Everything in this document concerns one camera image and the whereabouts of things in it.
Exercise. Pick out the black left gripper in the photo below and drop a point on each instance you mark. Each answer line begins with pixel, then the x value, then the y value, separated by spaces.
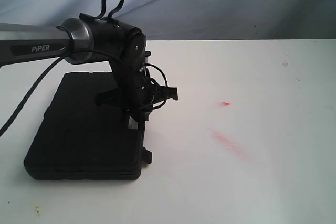
pixel 136 93

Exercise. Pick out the black plastic tool case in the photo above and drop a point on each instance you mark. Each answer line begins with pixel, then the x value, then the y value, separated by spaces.
pixel 78 139

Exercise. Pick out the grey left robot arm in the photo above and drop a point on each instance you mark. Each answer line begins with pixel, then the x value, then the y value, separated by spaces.
pixel 82 41

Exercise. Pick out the white backdrop cloth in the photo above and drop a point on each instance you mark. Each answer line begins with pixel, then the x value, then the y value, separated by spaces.
pixel 192 19

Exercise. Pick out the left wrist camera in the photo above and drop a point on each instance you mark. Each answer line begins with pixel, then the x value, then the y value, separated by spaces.
pixel 145 56

